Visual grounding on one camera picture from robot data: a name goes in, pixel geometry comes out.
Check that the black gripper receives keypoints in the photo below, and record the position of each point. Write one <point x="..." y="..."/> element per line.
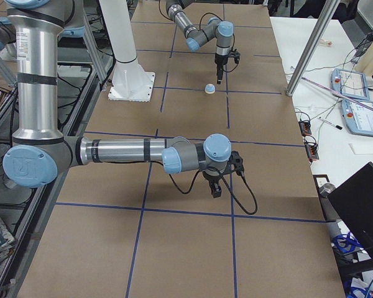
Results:
<point x="212" y="179"/>
<point x="219" y="59"/>

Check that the blue white service bell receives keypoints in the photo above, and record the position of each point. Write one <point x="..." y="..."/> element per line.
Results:
<point x="210" y="89"/>

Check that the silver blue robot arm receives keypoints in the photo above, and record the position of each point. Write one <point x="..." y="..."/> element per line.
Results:
<point x="202" y="28"/>
<point x="41" y="152"/>

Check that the orange black connector box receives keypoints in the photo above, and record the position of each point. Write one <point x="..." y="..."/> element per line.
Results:
<point x="305" y="127"/>

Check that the black marker pen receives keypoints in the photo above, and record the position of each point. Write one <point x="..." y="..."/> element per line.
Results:
<point x="330" y="123"/>

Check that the upper blue teach pendant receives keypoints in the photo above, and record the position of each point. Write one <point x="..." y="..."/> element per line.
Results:
<point x="350" y="83"/>

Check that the blue teach pendant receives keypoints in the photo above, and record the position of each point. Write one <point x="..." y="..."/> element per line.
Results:
<point x="350" y="83"/>
<point x="358" y="119"/>

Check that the black computer monitor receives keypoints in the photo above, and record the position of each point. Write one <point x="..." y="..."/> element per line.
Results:
<point x="353" y="202"/>

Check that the white foam block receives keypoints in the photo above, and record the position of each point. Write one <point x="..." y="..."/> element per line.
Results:
<point x="361" y="148"/>

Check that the lower blue teach pendant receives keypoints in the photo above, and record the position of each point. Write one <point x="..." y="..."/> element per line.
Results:
<point x="358" y="119"/>

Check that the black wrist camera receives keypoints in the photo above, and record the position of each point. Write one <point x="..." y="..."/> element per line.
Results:
<point x="237" y="161"/>
<point x="235" y="55"/>

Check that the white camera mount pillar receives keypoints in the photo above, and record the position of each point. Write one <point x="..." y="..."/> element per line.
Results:
<point x="130" y="82"/>

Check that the aluminium frame post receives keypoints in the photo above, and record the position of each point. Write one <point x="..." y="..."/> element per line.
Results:
<point x="311" y="45"/>

